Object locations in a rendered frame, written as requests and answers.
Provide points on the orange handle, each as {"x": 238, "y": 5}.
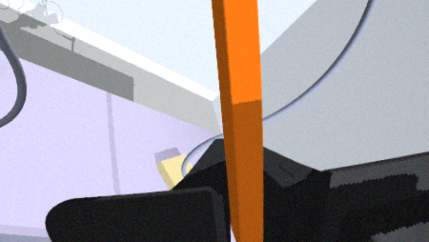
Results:
{"x": 237, "y": 47}

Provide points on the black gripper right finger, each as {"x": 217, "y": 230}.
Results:
{"x": 302, "y": 204}

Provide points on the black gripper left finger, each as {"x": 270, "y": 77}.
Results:
{"x": 197, "y": 209}

